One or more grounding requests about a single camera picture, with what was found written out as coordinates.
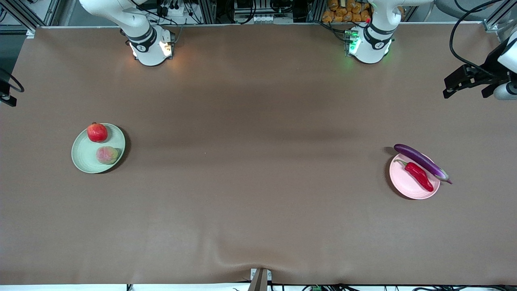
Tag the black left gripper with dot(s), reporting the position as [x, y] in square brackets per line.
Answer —
[489, 64]

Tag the long purple eggplant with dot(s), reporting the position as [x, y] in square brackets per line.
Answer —
[420, 159]

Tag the red pomegranate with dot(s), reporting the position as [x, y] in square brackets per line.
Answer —
[97, 133]

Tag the red chili pepper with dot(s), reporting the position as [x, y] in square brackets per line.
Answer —
[418, 175]

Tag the pink green peach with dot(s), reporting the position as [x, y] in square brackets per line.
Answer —
[107, 155]

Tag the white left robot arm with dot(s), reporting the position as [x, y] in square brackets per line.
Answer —
[375, 38]

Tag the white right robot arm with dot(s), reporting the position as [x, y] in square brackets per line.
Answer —
[149, 52]

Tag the pale green round plate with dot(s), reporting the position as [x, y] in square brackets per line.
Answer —
[87, 155]

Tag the pale pink round plate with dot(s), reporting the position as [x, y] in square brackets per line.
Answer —
[406, 184]

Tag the bag of orange buns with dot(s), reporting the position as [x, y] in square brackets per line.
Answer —
[347, 11]

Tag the white power strip with plugs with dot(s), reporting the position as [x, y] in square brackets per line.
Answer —
[175, 10]

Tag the white terminal block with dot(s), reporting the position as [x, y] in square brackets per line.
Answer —
[268, 18]

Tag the brown table mat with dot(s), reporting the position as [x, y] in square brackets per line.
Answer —
[258, 226]

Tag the aluminium frame profile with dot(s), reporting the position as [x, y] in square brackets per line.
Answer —
[24, 14]
[493, 18]

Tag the grey metal table bracket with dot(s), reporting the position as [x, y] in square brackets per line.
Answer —
[260, 279]

